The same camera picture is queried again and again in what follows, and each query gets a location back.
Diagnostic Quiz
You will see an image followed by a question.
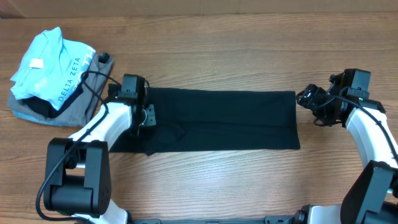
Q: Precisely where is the black t-shirt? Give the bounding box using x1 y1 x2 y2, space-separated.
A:
111 87 300 155

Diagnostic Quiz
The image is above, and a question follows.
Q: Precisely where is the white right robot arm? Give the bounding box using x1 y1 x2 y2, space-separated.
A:
288 68 397 224

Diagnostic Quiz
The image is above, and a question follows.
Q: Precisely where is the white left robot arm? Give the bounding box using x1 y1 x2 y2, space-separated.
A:
35 74 155 224

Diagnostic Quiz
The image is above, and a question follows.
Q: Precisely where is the folded grey shirt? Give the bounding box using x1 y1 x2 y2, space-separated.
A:
7 52 114 126

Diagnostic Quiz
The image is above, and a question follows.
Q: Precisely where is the folded light blue shirt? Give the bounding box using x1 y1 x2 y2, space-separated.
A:
11 27 96 111

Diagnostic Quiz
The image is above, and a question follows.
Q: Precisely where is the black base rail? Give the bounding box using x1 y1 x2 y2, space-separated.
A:
127 214 306 224

